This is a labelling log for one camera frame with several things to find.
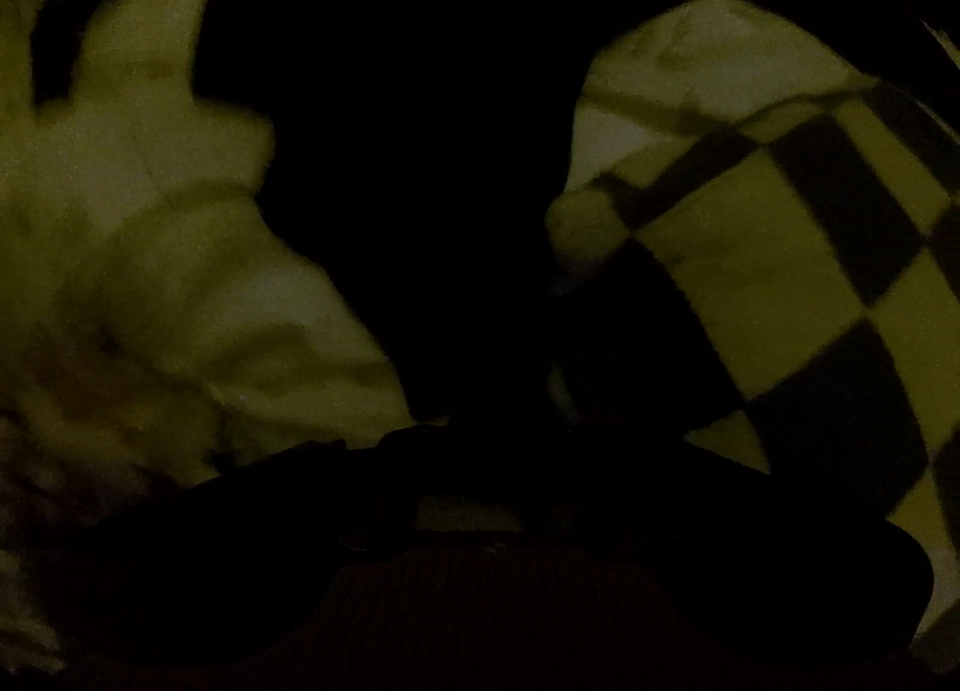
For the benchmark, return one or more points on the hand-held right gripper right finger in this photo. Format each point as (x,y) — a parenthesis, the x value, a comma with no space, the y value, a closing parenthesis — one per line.
(675,488)

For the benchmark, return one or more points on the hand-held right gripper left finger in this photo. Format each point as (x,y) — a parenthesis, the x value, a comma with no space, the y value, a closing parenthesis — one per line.
(352,470)

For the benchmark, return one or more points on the dark cloth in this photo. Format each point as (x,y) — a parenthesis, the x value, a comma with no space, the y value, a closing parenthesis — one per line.
(420,174)

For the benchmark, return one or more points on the light crumpled cloth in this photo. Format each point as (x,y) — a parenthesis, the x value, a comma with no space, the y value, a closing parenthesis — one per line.
(187,301)

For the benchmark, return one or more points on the checkered blanket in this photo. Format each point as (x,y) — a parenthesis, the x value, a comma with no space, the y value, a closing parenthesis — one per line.
(780,263)

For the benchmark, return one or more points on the pale smooth cloth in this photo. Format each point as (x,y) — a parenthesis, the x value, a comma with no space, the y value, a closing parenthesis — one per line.
(697,76)

